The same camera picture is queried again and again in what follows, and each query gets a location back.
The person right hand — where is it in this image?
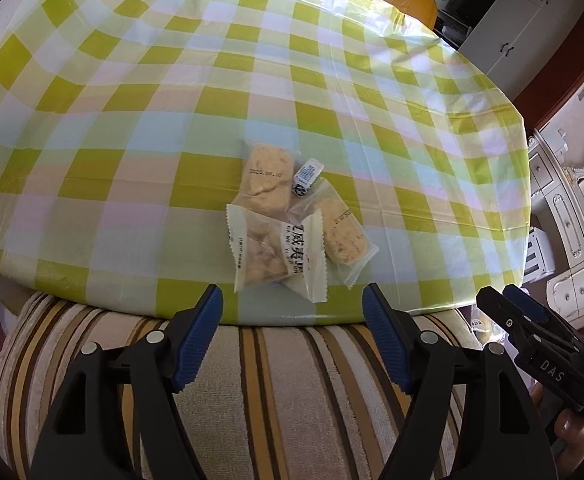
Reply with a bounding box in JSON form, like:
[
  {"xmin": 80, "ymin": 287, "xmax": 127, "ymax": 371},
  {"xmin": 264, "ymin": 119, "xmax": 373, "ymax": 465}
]
[{"xmin": 554, "ymin": 408, "xmax": 584, "ymax": 479}]

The white pastry packet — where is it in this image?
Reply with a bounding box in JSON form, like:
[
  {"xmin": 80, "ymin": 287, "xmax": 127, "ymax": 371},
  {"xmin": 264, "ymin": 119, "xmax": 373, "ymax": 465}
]
[{"xmin": 226, "ymin": 204, "xmax": 328, "ymax": 304}]

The small white candy packet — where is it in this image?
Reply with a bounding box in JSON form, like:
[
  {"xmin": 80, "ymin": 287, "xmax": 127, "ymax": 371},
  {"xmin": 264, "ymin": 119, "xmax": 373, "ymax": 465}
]
[{"xmin": 292, "ymin": 158, "xmax": 324, "ymax": 197}]

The white cabinet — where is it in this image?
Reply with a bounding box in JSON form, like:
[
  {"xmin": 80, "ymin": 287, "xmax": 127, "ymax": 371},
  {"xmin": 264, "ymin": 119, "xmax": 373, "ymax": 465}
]
[{"xmin": 434, "ymin": 0, "xmax": 584, "ymax": 100}]

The white ornate dresser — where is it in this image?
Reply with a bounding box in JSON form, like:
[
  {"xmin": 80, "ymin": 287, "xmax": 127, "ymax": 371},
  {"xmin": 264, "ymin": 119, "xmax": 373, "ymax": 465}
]
[{"xmin": 524, "ymin": 132, "xmax": 584, "ymax": 330}]

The green checkered tablecloth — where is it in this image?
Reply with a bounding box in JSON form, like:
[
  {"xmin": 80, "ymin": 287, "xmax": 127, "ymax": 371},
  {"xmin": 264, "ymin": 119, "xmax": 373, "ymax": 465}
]
[{"xmin": 0, "ymin": 0, "xmax": 530, "ymax": 324}]

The white slatted stool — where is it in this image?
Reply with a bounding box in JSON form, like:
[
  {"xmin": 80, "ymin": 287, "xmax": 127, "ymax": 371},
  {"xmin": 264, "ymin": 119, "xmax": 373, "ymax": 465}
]
[{"xmin": 523, "ymin": 226, "xmax": 556, "ymax": 284}]

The clear biscuit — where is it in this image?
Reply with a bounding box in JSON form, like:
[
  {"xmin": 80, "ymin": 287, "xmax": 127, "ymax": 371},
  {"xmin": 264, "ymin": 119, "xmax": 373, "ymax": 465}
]
[
  {"xmin": 232, "ymin": 142, "xmax": 295, "ymax": 219},
  {"xmin": 289, "ymin": 177, "xmax": 379, "ymax": 289}
]

